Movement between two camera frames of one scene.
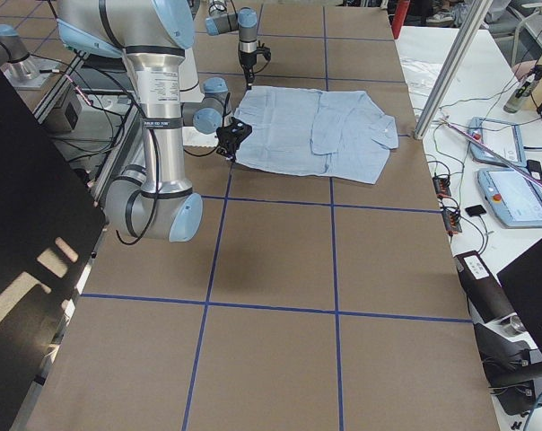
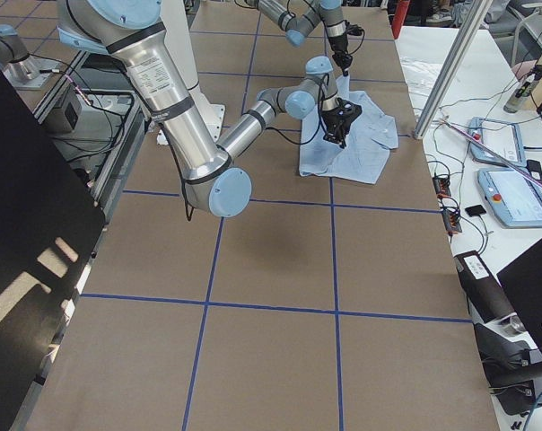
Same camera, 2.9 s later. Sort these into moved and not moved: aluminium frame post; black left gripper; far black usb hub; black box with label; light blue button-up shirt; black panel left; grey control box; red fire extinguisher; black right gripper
Moved: black right gripper; black left gripper; light blue button-up shirt
Not moved: far black usb hub; black box with label; aluminium frame post; black panel left; grey control box; red fire extinguisher
